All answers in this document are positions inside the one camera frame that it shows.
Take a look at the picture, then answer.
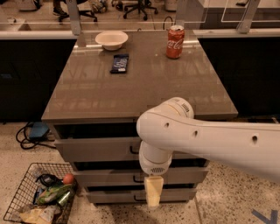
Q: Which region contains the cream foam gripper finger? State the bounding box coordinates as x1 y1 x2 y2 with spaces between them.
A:
144 176 164 208

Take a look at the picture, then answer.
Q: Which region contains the grey top drawer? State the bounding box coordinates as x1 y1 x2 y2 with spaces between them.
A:
53 121 205 163

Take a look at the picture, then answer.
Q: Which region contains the grey drawer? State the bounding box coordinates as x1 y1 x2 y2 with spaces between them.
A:
53 121 205 163
86 184 196 204
73 159 207 188

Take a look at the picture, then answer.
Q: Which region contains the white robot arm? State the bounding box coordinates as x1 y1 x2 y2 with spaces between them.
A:
136 97 280 209

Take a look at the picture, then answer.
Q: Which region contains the grey middle drawer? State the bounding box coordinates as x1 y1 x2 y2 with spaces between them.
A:
73 159 207 188

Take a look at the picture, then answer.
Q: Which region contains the grey bottom drawer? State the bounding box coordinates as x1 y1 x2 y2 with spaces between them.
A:
86 184 196 204

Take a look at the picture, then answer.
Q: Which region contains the grey drawer cabinet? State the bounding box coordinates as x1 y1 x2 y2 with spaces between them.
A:
41 29 239 205

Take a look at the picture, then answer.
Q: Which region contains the orange ball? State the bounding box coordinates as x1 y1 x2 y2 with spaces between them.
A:
62 173 74 185

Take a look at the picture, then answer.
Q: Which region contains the green snack bag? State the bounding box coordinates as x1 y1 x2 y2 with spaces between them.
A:
37 185 72 205

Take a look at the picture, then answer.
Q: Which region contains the yellow snack bag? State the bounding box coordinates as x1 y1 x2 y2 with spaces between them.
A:
19 206 60 224

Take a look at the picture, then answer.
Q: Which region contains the dark blue chocolate bar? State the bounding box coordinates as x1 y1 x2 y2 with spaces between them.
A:
110 53 129 74

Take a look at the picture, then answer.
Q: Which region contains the blue foot pedal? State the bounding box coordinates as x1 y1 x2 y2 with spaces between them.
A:
29 122 49 140

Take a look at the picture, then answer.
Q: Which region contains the red coca-cola can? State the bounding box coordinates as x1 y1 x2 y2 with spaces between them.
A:
166 25 185 59

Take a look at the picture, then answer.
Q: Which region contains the white paper bowl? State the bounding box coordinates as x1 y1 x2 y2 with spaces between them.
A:
95 31 129 51

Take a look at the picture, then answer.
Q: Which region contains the black office chair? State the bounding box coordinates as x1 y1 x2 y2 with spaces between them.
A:
58 0 97 23
115 0 158 21

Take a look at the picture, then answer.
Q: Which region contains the black office chair left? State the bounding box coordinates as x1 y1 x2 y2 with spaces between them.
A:
58 0 97 23

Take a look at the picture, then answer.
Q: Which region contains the black coiled cable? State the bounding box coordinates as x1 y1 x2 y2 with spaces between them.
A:
35 173 64 187

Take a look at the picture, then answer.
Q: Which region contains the black wire basket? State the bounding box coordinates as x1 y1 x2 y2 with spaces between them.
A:
3 163 76 224

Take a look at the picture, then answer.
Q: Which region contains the black floor cable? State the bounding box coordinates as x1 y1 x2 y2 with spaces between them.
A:
15 122 57 151

